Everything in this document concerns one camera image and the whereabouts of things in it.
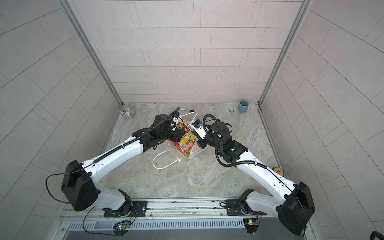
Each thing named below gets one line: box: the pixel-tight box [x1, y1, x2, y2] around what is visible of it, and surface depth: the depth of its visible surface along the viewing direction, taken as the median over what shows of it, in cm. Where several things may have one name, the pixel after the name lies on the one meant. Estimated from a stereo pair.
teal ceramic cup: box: [237, 100, 249, 113], surface depth 111 cm
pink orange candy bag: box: [175, 121, 196, 155], surface depth 79 cm
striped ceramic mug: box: [119, 103, 135, 118], surface depth 104 cm
